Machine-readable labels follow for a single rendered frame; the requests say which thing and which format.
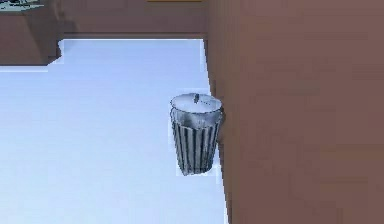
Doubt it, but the grey ribbed metal trash bin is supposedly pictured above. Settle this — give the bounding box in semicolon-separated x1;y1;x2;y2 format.
169;92;224;177

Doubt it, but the pale grey-green flat object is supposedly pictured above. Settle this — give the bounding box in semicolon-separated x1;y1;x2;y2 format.
0;0;45;13

